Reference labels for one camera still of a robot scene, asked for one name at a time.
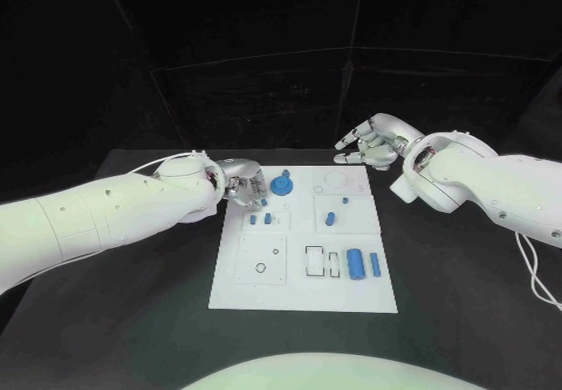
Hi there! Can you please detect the blue gear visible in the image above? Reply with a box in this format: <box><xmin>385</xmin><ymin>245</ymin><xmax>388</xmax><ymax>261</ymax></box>
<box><xmin>270</xmin><ymin>176</ymin><xmax>296</xmax><ymax>197</ymax></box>

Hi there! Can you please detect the white task board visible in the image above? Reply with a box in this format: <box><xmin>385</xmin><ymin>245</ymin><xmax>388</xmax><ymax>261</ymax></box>
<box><xmin>208</xmin><ymin>165</ymin><xmax>400</xmax><ymax>314</ymax></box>

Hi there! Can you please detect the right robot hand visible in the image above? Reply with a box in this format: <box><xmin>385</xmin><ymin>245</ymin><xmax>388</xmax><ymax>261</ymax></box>
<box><xmin>333</xmin><ymin>112</ymin><xmax>426</xmax><ymax>171</ymax></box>

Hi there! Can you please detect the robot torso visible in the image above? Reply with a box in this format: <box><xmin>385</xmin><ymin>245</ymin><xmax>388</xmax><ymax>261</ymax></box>
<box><xmin>179</xmin><ymin>352</ymin><xmax>490</xmax><ymax>390</ymax></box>

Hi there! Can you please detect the white cable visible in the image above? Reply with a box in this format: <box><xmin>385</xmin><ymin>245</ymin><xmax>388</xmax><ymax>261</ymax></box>
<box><xmin>129</xmin><ymin>149</ymin><xmax>209</xmax><ymax>175</ymax></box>
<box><xmin>515</xmin><ymin>230</ymin><xmax>562</xmax><ymax>312</ymax></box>

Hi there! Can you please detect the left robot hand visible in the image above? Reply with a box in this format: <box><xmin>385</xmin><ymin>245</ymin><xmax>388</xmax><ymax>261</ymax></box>
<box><xmin>215</xmin><ymin>158</ymin><xmax>270</xmax><ymax>209</ymax></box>

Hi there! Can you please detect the thick long blue cylinder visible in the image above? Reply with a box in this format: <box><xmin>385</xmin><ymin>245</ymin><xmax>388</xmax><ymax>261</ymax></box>
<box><xmin>346</xmin><ymin>248</ymin><xmax>368</xmax><ymax>281</ymax></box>

